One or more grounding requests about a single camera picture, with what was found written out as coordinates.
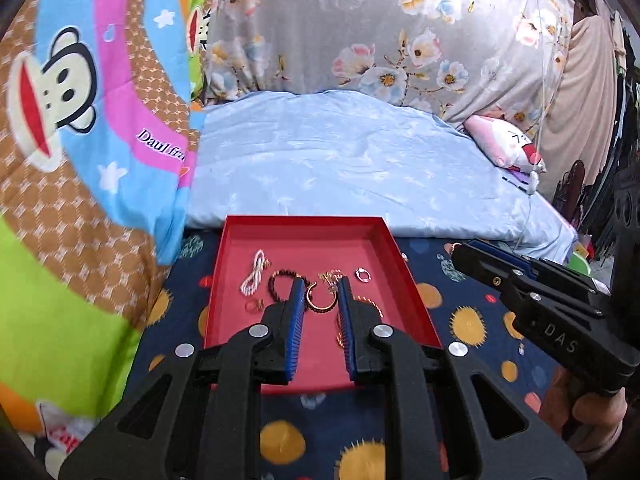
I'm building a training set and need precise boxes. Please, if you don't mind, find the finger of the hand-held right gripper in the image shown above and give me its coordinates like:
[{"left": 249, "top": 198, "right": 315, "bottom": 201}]
[
  {"left": 466, "top": 238, "right": 593, "bottom": 283},
  {"left": 451, "top": 242, "right": 532, "bottom": 302}
]

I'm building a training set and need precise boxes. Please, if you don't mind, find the red jewelry tray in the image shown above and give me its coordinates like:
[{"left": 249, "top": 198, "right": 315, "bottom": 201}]
[{"left": 201, "top": 215, "right": 443, "bottom": 396}]

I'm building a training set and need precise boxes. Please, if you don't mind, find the purple flat object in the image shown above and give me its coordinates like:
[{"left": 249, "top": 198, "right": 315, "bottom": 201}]
[{"left": 501, "top": 169, "right": 532, "bottom": 195}]

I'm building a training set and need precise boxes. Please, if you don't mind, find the person's right hand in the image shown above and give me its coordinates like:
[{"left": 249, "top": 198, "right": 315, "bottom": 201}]
[{"left": 542, "top": 366, "right": 629, "bottom": 462}]

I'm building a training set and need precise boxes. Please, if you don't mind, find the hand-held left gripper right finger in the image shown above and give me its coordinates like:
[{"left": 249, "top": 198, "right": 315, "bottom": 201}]
[{"left": 336, "top": 276, "right": 587, "bottom": 480}]

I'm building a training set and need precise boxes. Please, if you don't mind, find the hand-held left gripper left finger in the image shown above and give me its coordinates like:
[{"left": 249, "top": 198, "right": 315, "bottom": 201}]
[{"left": 59, "top": 276, "right": 307, "bottom": 480}]

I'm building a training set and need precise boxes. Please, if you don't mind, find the dark bead bracelet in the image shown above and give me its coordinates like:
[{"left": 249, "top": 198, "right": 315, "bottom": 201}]
[{"left": 268, "top": 268, "right": 301, "bottom": 307}]

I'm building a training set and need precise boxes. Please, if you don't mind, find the gold chain necklace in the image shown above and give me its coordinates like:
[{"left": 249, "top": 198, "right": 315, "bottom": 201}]
[{"left": 318, "top": 268, "right": 385, "bottom": 352}]

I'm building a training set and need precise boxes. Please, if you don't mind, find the cartoon monkey blanket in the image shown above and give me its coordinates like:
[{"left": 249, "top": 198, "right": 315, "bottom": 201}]
[{"left": 0, "top": 0, "right": 222, "bottom": 477}]

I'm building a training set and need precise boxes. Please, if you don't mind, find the pink plush pillow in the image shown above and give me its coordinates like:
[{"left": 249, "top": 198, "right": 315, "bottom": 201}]
[{"left": 463, "top": 113, "right": 546, "bottom": 174}]

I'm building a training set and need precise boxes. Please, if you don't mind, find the gold bangle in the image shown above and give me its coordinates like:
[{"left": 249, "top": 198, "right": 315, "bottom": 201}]
[{"left": 304, "top": 282, "right": 339, "bottom": 314}]

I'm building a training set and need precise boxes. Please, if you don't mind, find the grey floral cloth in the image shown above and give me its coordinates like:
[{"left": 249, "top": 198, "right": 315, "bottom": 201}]
[{"left": 202, "top": 0, "right": 582, "bottom": 137}]

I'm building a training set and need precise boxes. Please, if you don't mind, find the light blue blanket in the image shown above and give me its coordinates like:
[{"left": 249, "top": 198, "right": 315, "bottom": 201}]
[{"left": 184, "top": 90, "right": 577, "bottom": 262}]

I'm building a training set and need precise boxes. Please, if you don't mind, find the beige hanging garment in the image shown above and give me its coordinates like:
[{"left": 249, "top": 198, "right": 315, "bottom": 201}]
[{"left": 537, "top": 10, "right": 624, "bottom": 207}]

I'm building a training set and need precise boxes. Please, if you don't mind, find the dark blue planet print sheet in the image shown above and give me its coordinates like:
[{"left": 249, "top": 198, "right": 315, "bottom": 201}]
[{"left": 120, "top": 230, "right": 592, "bottom": 480}]

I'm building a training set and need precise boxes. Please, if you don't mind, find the white pearl bracelet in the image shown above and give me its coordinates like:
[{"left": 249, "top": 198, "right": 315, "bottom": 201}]
[{"left": 239, "top": 248, "right": 271, "bottom": 295}]

